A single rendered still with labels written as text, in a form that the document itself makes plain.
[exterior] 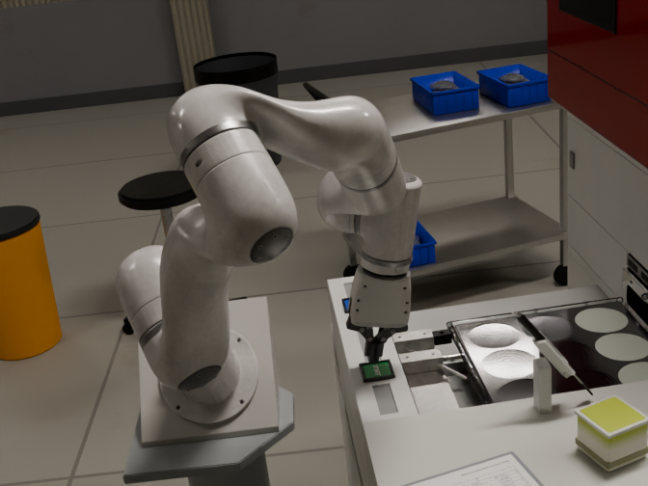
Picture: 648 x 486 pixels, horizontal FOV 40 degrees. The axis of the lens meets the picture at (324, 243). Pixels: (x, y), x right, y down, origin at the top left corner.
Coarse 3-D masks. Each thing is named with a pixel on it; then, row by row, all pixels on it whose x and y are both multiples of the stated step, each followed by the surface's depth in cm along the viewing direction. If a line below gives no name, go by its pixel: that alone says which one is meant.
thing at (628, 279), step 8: (624, 272) 188; (632, 272) 186; (624, 280) 188; (632, 280) 184; (640, 280) 183; (624, 288) 189; (632, 288) 188; (640, 288) 180; (624, 296) 190; (632, 296) 189; (640, 296) 181; (624, 304) 190; (632, 304) 188; (632, 312) 187; (640, 312) 184; (640, 320) 183
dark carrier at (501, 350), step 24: (552, 312) 183; (576, 312) 182; (624, 312) 180; (480, 336) 178; (504, 336) 177; (528, 336) 176; (552, 336) 175; (576, 336) 173; (600, 336) 172; (480, 360) 169; (504, 360) 168; (528, 360) 168; (576, 360) 166; (600, 360) 165; (504, 384) 161; (528, 384) 160; (552, 384) 159; (576, 384) 159; (600, 384) 158
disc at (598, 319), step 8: (584, 312) 181; (592, 312) 181; (600, 312) 181; (608, 312) 180; (616, 312) 180; (576, 320) 179; (584, 320) 179; (592, 320) 178; (600, 320) 178; (608, 320) 178; (616, 320) 177; (624, 320) 177; (584, 328) 176; (592, 328) 175; (600, 328) 175; (608, 328) 175; (616, 328) 174
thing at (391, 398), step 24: (336, 288) 190; (336, 312) 180; (336, 336) 188; (360, 336) 171; (360, 360) 162; (360, 384) 155; (384, 384) 154; (360, 408) 148; (384, 408) 148; (408, 408) 147; (360, 432) 152
